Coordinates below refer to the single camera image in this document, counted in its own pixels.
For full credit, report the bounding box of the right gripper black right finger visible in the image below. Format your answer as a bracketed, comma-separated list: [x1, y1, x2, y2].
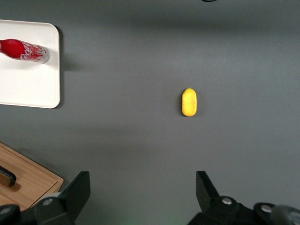
[187, 171, 245, 225]

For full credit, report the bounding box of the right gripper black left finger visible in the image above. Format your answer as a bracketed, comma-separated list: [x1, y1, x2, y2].
[34, 171, 91, 225]

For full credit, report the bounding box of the red coke bottle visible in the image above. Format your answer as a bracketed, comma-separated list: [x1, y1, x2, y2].
[0, 38, 51, 64]

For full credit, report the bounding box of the cream rectangular tray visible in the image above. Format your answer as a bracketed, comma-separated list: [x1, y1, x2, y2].
[0, 19, 61, 109]

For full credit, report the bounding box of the wooden drawer cabinet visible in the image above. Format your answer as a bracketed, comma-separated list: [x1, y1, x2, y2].
[0, 142, 65, 212]

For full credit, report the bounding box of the yellow lemon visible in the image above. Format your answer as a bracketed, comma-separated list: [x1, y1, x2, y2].
[180, 87, 198, 118]

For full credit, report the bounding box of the black metal drawer handle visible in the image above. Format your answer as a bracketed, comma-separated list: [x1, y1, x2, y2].
[0, 165, 17, 188]

